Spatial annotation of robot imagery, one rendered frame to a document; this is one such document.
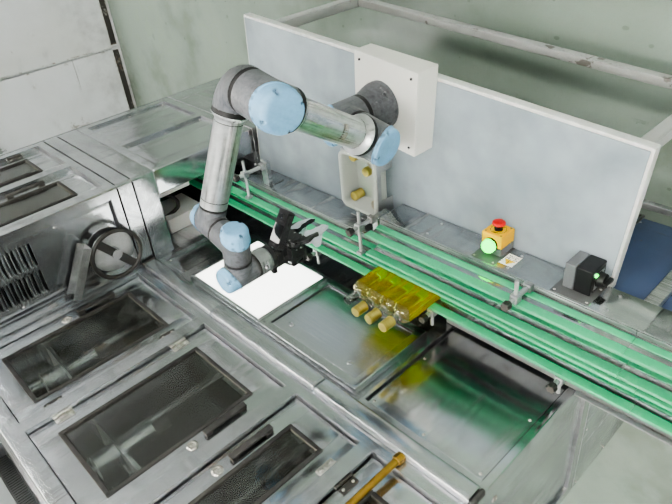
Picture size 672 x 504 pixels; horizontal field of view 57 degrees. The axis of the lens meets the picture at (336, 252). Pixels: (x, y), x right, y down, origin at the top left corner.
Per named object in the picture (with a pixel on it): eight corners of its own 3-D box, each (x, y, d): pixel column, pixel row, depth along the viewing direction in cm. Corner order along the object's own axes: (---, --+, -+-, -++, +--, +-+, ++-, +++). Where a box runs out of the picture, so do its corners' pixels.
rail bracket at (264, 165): (277, 180, 265) (235, 201, 253) (271, 144, 256) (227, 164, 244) (284, 183, 262) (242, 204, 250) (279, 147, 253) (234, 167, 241)
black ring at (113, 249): (143, 260, 253) (95, 284, 242) (129, 215, 241) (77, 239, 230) (149, 264, 250) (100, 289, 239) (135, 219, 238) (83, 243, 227)
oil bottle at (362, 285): (394, 268, 217) (351, 297, 206) (393, 254, 214) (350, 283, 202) (406, 274, 214) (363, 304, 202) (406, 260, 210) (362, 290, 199)
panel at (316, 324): (259, 243, 261) (191, 281, 242) (258, 237, 259) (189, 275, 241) (427, 337, 204) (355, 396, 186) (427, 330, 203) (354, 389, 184)
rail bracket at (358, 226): (372, 242, 219) (347, 258, 212) (369, 201, 210) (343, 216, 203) (378, 245, 217) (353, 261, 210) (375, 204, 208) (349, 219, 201)
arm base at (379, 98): (362, 76, 194) (338, 86, 189) (396, 84, 183) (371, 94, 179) (367, 122, 202) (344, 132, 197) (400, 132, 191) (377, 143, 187)
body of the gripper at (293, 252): (292, 249, 186) (261, 267, 179) (288, 224, 181) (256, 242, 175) (309, 258, 181) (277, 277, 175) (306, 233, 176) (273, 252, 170)
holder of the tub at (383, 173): (360, 206, 237) (346, 215, 233) (355, 140, 222) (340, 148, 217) (394, 221, 226) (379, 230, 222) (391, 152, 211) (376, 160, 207)
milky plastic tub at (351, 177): (358, 195, 234) (342, 204, 229) (354, 140, 221) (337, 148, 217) (393, 209, 223) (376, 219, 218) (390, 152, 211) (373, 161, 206)
